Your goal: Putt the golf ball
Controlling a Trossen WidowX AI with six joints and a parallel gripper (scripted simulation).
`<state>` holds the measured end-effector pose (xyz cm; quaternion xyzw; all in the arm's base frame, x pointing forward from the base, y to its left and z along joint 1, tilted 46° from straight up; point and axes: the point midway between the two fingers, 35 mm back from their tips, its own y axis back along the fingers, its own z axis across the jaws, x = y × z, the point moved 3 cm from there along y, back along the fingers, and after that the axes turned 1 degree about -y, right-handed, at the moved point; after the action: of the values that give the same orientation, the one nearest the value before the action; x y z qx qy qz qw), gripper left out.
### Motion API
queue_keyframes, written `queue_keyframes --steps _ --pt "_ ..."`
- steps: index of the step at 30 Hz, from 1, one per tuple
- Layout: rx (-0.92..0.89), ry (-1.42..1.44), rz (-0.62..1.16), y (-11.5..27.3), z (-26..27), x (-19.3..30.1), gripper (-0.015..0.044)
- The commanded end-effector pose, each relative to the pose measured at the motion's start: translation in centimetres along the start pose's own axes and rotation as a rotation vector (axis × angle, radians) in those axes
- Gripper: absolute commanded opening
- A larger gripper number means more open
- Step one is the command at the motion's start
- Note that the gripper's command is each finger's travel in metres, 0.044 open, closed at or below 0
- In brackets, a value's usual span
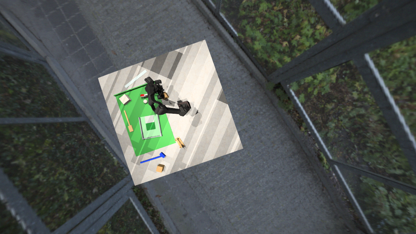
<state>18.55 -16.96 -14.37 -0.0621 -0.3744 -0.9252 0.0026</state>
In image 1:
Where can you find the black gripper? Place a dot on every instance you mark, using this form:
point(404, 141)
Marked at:
point(160, 91)

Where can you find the blue putter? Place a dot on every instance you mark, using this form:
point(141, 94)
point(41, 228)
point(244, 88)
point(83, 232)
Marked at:
point(161, 155)

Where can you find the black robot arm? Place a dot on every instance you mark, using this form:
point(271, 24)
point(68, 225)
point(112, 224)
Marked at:
point(161, 109)

